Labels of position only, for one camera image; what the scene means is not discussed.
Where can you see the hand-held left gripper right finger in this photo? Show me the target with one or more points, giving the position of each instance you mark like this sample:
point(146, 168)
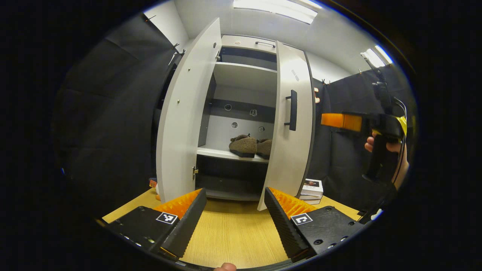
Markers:
point(282, 226)

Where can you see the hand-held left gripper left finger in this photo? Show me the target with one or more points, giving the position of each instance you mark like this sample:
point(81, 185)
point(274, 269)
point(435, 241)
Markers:
point(186, 226)

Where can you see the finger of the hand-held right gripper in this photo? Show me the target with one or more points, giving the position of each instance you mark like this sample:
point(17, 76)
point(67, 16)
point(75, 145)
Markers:
point(339, 121)

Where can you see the white shoe cabinet door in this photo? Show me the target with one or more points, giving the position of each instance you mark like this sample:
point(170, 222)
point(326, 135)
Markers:
point(184, 124)
point(278, 165)

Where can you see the brown fuzzy shoe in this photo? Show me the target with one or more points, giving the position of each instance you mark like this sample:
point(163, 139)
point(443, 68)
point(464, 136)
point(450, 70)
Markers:
point(244, 145)
point(264, 146)

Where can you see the white shoe cabinet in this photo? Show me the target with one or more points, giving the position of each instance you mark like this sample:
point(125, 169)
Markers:
point(244, 79)

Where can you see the white book with photo cover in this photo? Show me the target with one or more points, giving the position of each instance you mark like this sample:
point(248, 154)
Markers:
point(312, 187)

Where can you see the small ceiling light panel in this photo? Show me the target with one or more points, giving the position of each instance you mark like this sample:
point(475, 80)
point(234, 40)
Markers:
point(376, 56)

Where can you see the small white object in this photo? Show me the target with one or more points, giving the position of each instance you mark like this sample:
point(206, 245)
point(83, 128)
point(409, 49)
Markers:
point(376, 214)

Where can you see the black backdrop cloth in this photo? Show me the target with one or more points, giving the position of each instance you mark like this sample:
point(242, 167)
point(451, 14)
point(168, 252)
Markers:
point(113, 131)

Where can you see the long ceiling light panel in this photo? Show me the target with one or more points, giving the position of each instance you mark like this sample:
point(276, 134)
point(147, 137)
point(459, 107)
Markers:
point(278, 8)

